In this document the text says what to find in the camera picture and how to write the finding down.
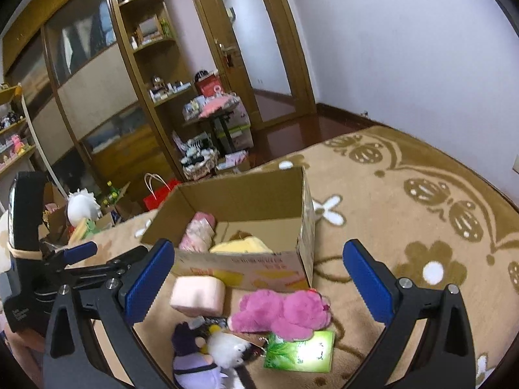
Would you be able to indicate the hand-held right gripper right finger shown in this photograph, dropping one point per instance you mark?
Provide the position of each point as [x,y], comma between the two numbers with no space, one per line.
[367,281]

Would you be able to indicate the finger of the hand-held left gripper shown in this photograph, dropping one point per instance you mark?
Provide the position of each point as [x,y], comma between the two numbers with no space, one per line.
[121,260]
[81,252]

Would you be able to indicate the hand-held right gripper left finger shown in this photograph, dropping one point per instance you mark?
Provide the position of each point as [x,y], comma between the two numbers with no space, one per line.
[148,281]

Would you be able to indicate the peach soft foam block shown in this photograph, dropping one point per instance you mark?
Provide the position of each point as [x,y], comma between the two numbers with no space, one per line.
[198,295]

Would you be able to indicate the pink patterned pouch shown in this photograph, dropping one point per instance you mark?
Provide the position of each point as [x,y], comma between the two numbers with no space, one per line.
[197,231]

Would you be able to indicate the purple plush doll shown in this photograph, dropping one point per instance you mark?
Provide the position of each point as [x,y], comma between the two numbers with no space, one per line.
[192,356]

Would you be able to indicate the magenta plush bear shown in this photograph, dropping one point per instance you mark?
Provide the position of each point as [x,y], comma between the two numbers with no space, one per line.
[279,310]

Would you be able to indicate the green tissue pack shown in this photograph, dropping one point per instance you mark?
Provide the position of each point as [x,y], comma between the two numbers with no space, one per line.
[302,352]

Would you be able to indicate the yellow plush toy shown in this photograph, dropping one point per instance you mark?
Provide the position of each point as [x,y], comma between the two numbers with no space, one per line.
[241,246]

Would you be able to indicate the white fluffy plush toy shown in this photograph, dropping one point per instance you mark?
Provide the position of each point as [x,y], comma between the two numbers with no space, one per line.
[227,348]

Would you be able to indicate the person's left forearm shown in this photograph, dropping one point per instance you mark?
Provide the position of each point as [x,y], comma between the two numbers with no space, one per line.
[22,352]

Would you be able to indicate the brown cardboard box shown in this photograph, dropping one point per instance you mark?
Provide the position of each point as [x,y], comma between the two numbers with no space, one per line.
[54,210]

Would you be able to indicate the white-haired plush doll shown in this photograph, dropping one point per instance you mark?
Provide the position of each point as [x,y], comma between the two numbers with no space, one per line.
[83,208]

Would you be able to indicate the cardboard box with bottles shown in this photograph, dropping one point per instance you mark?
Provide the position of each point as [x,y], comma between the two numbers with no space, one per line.
[115,206]

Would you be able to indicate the red paper bag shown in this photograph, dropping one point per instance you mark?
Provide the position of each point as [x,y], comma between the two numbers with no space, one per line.
[160,198]

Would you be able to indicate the wooden figurine display shelf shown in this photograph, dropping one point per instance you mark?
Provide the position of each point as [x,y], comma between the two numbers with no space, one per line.
[14,129]

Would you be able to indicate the wicker basket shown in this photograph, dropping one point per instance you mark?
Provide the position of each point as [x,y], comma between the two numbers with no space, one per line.
[198,168]

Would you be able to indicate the small cardboard floor box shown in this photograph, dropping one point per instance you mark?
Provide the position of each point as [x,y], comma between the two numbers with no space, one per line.
[233,162]

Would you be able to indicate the wooden wardrobe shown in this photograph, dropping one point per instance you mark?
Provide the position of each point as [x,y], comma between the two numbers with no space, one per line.
[93,89]

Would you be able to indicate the stacked white boxes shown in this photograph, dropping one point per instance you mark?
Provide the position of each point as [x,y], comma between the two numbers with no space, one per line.
[239,129]

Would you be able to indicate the small cluttered side table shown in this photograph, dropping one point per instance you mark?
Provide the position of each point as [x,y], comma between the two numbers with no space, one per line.
[213,107]

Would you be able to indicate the red gift box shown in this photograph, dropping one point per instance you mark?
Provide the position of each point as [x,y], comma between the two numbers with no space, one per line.
[207,85]

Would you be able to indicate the wooden corner shelf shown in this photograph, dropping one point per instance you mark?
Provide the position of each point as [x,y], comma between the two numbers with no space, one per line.
[158,56]

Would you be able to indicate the wooden door with glass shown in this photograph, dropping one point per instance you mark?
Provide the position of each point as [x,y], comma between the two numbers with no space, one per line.
[259,40]

